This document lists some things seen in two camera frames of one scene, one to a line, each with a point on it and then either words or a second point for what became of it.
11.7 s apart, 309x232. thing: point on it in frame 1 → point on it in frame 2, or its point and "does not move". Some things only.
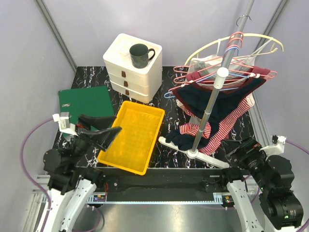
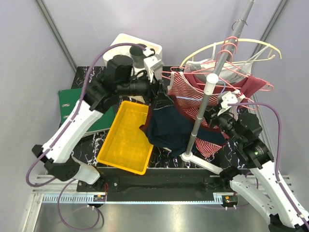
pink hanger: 226,79 → 267,86
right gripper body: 252,148 → 221,121
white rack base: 195,155 → 201,163
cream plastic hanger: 232,36 → 270,58
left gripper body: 80,144 → 150,95
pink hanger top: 228,55 → 175,68
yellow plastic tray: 132,150 does not move
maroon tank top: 258,75 → 245,86
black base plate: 157,185 does not move
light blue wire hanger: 165,95 → 200,98
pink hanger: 215,74 → 233,89
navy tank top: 226,105 → 168,130
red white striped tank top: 188,128 → 190,100
